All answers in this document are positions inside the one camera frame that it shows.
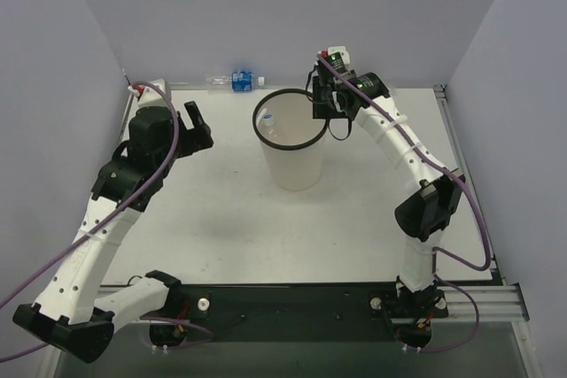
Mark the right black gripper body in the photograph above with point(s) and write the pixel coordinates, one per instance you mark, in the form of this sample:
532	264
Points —
322	101

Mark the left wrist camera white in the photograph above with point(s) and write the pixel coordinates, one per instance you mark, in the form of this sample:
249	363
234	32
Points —
153	93

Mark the aluminium rail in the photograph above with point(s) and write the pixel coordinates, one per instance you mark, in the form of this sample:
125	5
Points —
440	93
487	303
206	86

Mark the aluminium front rail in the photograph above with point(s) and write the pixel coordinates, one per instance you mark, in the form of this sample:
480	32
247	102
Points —
487	303

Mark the clear crushed plastic bottle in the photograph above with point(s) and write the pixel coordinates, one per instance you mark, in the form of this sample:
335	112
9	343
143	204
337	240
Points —
268	127

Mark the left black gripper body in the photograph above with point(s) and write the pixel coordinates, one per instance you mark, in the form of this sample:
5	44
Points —
195	138

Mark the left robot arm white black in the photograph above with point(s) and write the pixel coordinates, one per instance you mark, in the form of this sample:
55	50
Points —
69	314

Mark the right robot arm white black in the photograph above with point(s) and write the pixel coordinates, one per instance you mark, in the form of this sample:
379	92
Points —
433	197

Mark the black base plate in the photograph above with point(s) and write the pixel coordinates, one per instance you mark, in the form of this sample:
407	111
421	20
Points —
294	313

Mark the aluminium back rail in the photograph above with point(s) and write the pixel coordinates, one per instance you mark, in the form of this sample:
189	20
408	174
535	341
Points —
206	86

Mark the blue label plastic bottle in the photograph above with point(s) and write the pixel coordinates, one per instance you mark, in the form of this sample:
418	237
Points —
241	81

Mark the aluminium right side rail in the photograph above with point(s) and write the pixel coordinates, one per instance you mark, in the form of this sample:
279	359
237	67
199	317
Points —
440	93

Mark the white bin with black rim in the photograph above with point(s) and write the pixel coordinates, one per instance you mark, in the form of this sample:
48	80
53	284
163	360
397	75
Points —
295	159

